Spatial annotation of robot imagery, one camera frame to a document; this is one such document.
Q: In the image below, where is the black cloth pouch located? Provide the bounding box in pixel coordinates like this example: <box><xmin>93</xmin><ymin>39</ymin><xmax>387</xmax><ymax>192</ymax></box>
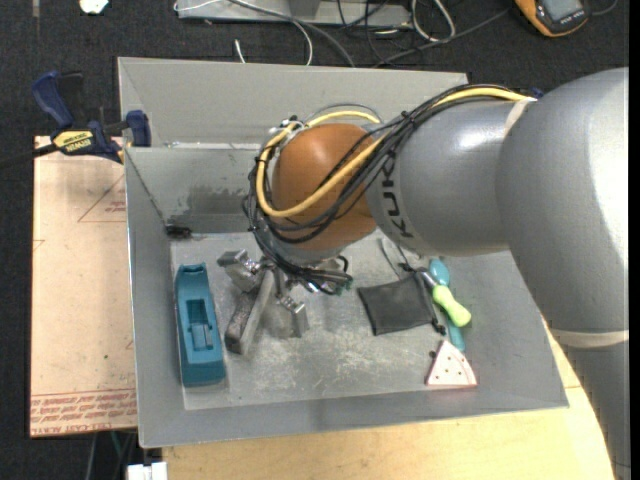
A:
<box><xmin>356</xmin><ymin>271</ymin><xmax>447</xmax><ymax>338</ymax></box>

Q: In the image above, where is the teal tape dispenser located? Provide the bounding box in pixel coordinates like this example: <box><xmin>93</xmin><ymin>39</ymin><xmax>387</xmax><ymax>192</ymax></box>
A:
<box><xmin>173</xmin><ymin>261</ymin><xmax>228</xmax><ymax>389</ymax></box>

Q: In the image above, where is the light green handled tool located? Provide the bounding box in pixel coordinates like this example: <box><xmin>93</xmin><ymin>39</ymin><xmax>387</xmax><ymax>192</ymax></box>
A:
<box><xmin>422</xmin><ymin>270</ymin><xmax>473</xmax><ymax>328</ymax></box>

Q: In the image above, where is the grey metal bin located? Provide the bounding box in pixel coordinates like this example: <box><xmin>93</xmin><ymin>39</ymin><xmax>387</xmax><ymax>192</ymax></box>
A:
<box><xmin>117</xmin><ymin>56</ymin><xmax>570</xmax><ymax>450</ymax></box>

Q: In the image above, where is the brown cardboard board red print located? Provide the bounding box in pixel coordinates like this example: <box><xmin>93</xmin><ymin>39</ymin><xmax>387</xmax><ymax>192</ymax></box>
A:
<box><xmin>29</xmin><ymin>135</ymin><xmax>139</xmax><ymax>439</ymax></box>

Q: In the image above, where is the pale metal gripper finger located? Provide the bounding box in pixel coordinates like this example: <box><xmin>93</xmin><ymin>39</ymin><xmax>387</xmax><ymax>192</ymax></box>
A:
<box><xmin>216</xmin><ymin>248</ymin><xmax>276</xmax><ymax>356</ymax></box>
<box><xmin>276</xmin><ymin>294</ymin><xmax>311</xmax><ymax>339</ymax></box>

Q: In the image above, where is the light blue handled tool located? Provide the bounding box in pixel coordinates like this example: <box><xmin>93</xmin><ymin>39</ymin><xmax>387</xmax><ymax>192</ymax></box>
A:
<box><xmin>428</xmin><ymin>258</ymin><xmax>467</xmax><ymax>354</ymax></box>

